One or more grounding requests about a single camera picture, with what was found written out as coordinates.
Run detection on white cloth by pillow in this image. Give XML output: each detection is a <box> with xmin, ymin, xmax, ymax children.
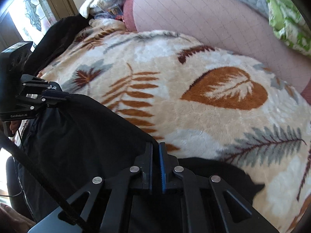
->
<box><xmin>79</xmin><ymin>0</ymin><xmax>106</xmax><ymax>18</ymax></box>

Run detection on leaf pattern fleece blanket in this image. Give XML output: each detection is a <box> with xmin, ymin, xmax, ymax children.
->
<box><xmin>39</xmin><ymin>19</ymin><xmax>310</xmax><ymax>232</ymax></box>

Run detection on black pants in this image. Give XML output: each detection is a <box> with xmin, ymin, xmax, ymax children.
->
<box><xmin>16</xmin><ymin>94</ymin><xmax>265</xmax><ymax>232</ymax></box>

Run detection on green patterned pillow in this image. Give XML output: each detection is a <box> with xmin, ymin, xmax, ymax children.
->
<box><xmin>266</xmin><ymin>0</ymin><xmax>310</xmax><ymax>57</ymax></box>

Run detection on window with brown frame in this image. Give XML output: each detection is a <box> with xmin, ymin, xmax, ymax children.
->
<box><xmin>1</xmin><ymin>0</ymin><xmax>78</xmax><ymax>50</ymax></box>

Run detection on pink quilted mattress cover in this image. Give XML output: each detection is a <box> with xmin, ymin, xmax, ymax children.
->
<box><xmin>123</xmin><ymin>0</ymin><xmax>310</xmax><ymax>100</ymax></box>

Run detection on black cloth pile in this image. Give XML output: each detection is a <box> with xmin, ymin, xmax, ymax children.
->
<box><xmin>23</xmin><ymin>14</ymin><xmax>93</xmax><ymax>76</ymax></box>

